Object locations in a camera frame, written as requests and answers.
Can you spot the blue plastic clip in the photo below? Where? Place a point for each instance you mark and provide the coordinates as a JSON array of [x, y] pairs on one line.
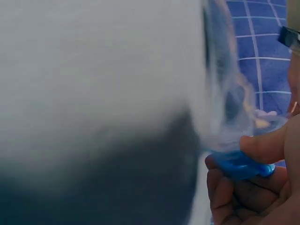
[[239, 165]]

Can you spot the person's left hand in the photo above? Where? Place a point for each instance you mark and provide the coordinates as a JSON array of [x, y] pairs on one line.
[[295, 82]]

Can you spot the black wrist band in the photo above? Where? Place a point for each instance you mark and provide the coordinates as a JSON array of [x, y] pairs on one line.
[[288, 37]]

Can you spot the person's right hand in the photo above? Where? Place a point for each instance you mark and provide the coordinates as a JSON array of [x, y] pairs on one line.
[[269, 201]]

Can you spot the person's left fingers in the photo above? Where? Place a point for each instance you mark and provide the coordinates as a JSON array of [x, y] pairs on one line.
[[295, 82]]

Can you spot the person's left forearm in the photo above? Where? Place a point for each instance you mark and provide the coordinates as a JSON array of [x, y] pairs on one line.
[[294, 12]]

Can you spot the clear plastic bag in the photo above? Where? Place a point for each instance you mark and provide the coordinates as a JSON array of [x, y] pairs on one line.
[[229, 112]]

